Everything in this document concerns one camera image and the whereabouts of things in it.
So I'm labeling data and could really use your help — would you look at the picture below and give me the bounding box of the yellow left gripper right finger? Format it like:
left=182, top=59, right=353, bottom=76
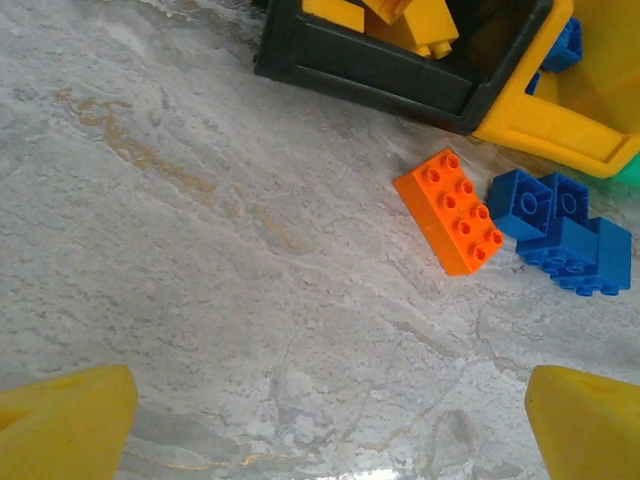
left=524, top=364, right=640, bottom=480

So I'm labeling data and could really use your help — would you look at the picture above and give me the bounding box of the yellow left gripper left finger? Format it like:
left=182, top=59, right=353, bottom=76
left=0, top=364, right=139, bottom=480

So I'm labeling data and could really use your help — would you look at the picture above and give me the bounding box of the yellow two-by-four lego brick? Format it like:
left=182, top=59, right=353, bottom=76
left=402, top=0, right=460, bottom=60

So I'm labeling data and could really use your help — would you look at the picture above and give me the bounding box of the orange two-by-four lego brick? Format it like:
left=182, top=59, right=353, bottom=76
left=392, top=147, right=505, bottom=277

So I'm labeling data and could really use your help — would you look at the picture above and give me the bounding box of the yellow-orange plastic bin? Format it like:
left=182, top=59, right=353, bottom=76
left=472, top=0, right=640, bottom=180

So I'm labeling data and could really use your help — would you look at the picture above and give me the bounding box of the black plastic bin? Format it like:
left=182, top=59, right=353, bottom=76
left=252, top=0, right=554, bottom=136

